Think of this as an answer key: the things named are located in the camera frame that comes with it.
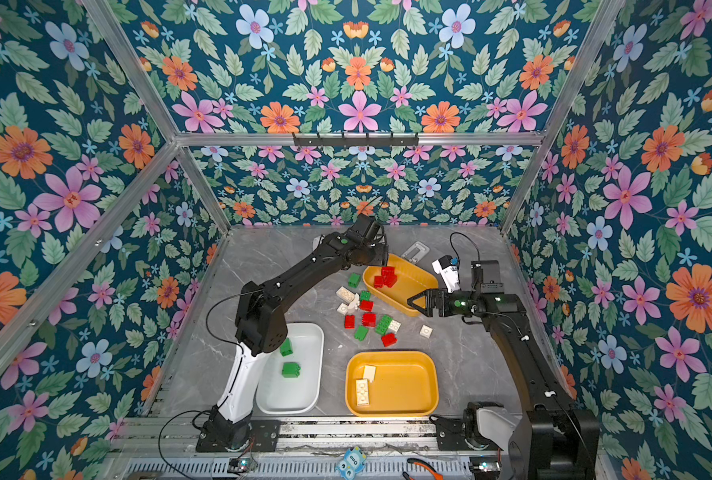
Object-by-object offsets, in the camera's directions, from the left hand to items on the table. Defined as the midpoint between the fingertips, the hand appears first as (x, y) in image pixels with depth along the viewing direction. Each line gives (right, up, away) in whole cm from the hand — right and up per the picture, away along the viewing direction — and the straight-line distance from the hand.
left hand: (386, 247), depth 91 cm
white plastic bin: (-30, -41, -10) cm, 52 cm away
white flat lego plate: (+12, -26, 0) cm, 29 cm away
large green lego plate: (-1, -25, +1) cm, 25 cm away
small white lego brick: (-5, -36, -8) cm, 37 cm away
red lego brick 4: (-5, -23, +3) cm, 24 cm away
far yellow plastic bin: (+9, -12, +13) cm, 20 cm away
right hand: (+9, -14, -14) cm, 22 cm away
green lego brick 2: (-11, -11, +10) cm, 19 cm away
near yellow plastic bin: (+5, -39, -8) cm, 40 cm away
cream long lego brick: (-7, -39, -12) cm, 42 cm away
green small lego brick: (-8, -27, 0) cm, 28 cm away
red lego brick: (+1, -10, +11) cm, 15 cm away
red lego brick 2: (-3, -11, +13) cm, 17 cm away
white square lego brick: (+3, -25, +2) cm, 25 cm away
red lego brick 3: (+1, -28, 0) cm, 28 cm away
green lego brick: (-28, -35, -7) cm, 45 cm away
